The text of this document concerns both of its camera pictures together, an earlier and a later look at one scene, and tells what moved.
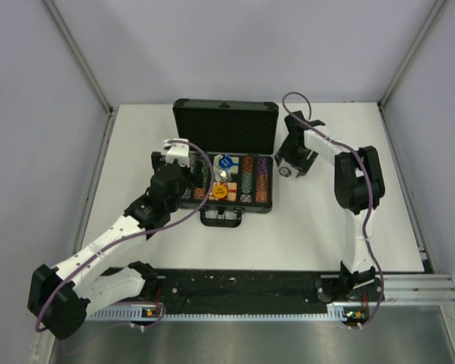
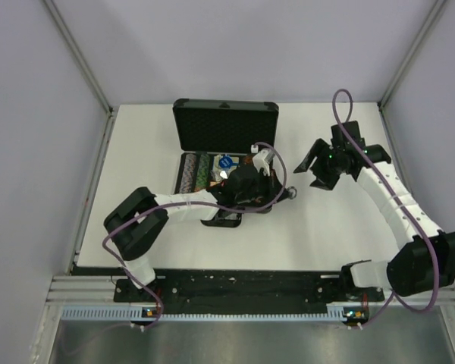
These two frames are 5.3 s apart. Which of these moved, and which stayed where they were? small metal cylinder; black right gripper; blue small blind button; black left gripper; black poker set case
Moved: small metal cylinder; black left gripper; black right gripper
Stayed: blue small blind button; black poker set case
